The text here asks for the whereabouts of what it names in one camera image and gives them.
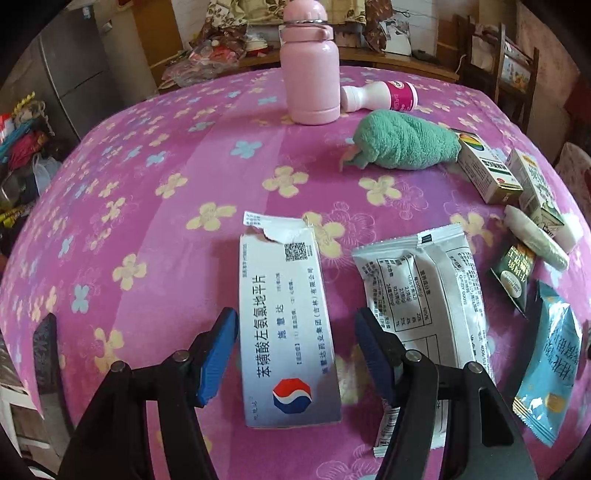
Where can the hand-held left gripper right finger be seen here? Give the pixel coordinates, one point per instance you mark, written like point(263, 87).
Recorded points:
point(374, 357)

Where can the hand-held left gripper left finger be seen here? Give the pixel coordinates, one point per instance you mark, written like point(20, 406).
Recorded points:
point(217, 362)

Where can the white medicine box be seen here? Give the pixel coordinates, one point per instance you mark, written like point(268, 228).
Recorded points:
point(281, 314)

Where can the green white milk carton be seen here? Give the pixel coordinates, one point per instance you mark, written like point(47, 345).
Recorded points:
point(535, 184)

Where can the silver snack wrapper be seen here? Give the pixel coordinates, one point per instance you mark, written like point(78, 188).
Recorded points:
point(434, 286)

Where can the dark green snack packet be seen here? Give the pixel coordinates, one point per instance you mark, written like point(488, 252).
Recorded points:
point(515, 274)

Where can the dark flat object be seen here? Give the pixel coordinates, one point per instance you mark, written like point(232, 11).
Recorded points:
point(46, 355)

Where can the light blue snack packet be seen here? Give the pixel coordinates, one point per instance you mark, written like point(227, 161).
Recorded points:
point(549, 360)

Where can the pink floral blanket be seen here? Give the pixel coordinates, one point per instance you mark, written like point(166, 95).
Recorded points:
point(138, 184)

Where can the white wrapped stick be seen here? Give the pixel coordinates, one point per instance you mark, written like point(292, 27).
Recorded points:
point(535, 240)

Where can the rainbow print medicine box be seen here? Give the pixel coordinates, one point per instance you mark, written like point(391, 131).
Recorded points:
point(480, 170)

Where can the green rolled towel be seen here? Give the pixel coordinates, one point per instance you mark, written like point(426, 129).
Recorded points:
point(406, 143)

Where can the white pink yogurt bottle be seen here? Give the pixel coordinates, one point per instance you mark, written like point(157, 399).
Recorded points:
point(392, 96)

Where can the floral upholstered seat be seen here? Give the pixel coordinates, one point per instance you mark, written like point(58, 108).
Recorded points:
point(575, 161)

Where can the wooden ledge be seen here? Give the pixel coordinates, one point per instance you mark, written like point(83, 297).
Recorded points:
point(406, 64)

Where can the pink insulated bottle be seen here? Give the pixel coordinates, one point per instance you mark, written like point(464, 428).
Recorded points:
point(309, 69)

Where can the pile of bags and clutter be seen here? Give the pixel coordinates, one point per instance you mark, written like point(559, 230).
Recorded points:
point(23, 138)

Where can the pile of plastic bags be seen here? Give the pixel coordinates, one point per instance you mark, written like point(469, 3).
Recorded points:
point(203, 64)

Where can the dark wooden chair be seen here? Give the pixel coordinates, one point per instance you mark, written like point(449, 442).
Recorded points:
point(498, 83)

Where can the wedding photo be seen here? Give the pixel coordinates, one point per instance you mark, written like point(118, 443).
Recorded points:
point(396, 34)

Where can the grey refrigerator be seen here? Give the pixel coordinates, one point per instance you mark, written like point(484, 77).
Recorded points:
point(78, 69)

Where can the brown patterned cloth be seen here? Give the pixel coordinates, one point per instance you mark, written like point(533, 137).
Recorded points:
point(376, 18)

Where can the floral patterned cloth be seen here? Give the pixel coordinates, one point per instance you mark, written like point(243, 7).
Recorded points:
point(226, 14)

